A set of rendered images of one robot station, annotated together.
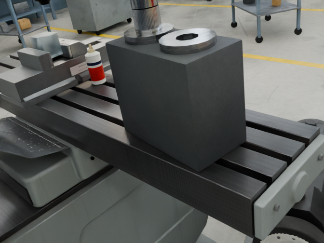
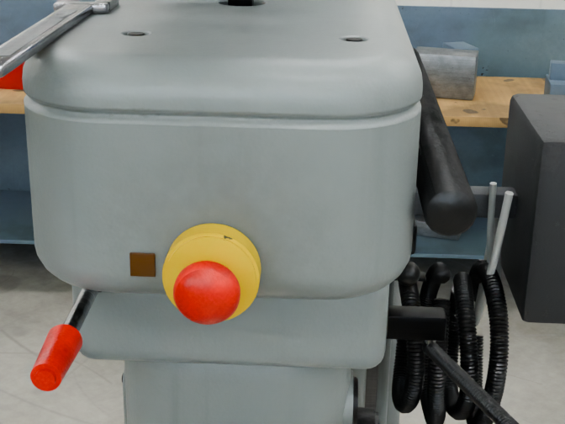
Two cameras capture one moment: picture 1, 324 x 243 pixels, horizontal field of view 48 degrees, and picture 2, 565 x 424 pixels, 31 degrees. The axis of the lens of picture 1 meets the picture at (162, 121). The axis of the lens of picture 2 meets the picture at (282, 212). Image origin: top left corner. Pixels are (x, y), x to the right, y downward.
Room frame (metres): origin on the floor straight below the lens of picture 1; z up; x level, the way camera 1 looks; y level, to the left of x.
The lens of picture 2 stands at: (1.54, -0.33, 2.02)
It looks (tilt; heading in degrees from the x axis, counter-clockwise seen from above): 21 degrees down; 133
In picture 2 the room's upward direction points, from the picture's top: 1 degrees clockwise
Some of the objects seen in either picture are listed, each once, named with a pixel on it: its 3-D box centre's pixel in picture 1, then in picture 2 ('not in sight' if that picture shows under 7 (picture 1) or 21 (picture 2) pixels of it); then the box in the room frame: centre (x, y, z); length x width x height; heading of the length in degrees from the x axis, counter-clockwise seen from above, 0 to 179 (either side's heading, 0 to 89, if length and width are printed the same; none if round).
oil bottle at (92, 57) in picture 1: (94, 63); not in sight; (0.95, 0.15, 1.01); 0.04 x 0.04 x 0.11
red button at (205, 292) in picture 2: not in sight; (208, 288); (1.12, 0.05, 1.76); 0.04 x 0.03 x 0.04; 41
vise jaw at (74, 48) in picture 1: (65, 46); not in sight; (1.04, 0.24, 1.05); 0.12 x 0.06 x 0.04; 42
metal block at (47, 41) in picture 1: (46, 45); not in sight; (1.00, 0.28, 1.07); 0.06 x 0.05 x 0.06; 42
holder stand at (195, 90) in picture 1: (174, 87); not in sight; (0.59, -0.03, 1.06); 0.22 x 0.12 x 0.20; 34
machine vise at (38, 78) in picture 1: (61, 61); not in sight; (1.02, 0.26, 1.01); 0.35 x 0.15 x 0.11; 132
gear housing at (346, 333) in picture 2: not in sight; (246, 229); (0.93, 0.27, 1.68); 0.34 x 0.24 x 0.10; 131
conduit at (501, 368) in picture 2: not in sight; (426, 345); (0.93, 0.57, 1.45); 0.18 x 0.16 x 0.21; 131
